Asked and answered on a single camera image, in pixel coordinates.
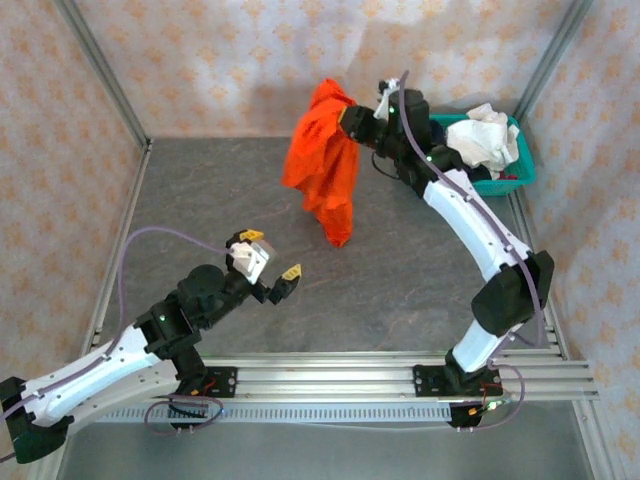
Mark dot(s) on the orange t-shirt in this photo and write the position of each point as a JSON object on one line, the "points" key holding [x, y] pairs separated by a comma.
{"points": [[320, 160]]}

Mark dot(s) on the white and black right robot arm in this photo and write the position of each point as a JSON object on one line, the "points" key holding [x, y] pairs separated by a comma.
{"points": [[465, 220]]}

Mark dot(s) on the navy t-shirt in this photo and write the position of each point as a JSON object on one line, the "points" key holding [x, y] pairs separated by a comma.
{"points": [[439, 134]]}

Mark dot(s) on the white t-shirt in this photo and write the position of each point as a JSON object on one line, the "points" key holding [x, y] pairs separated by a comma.
{"points": [[480, 137]]}

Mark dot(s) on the red garment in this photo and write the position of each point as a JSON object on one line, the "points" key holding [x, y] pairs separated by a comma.
{"points": [[509, 176]]}

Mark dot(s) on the teal plastic basket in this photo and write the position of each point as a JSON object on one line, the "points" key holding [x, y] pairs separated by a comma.
{"points": [[520, 177]]}

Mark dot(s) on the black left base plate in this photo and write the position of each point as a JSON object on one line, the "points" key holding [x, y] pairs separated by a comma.
{"points": [[220, 382]]}

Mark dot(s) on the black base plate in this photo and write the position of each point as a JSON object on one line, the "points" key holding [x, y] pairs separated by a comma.
{"points": [[427, 381], [220, 382]]}

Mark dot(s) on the aluminium side rail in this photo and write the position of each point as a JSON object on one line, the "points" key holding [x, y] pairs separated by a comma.
{"points": [[117, 250], [555, 330]]}

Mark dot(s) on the aluminium mounting rail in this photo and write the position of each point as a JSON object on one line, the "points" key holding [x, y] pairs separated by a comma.
{"points": [[325, 377]]}

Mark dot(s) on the aluminium frame post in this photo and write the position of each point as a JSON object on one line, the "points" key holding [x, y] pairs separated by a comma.
{"points": [[550, 55], [102, 70]]}

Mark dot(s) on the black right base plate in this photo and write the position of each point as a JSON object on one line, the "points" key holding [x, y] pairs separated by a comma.
{"points": [[427, 381]]}

